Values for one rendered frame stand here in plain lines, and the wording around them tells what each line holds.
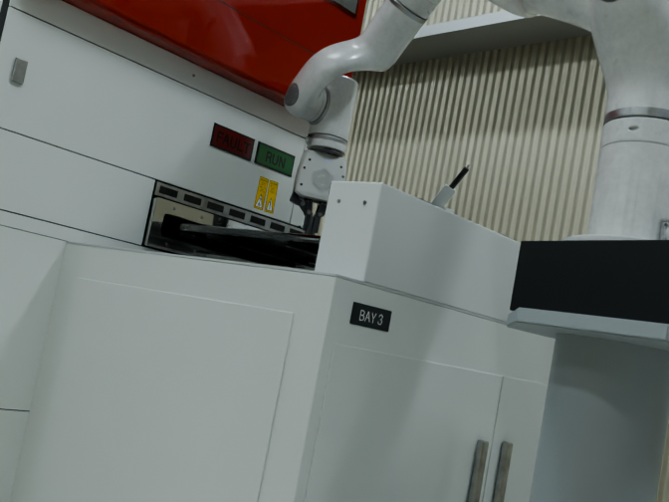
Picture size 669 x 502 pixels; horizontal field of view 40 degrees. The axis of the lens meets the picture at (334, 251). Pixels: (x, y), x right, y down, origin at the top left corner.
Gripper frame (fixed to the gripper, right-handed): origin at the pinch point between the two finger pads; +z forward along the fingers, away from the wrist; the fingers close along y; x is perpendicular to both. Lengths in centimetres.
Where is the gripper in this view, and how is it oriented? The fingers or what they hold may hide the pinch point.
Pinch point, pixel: (311, 226)
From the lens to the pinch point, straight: 186.9
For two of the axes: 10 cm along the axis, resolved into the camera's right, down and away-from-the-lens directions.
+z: -1.8, 9.8, -1.0
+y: 9.5, 2.0, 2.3
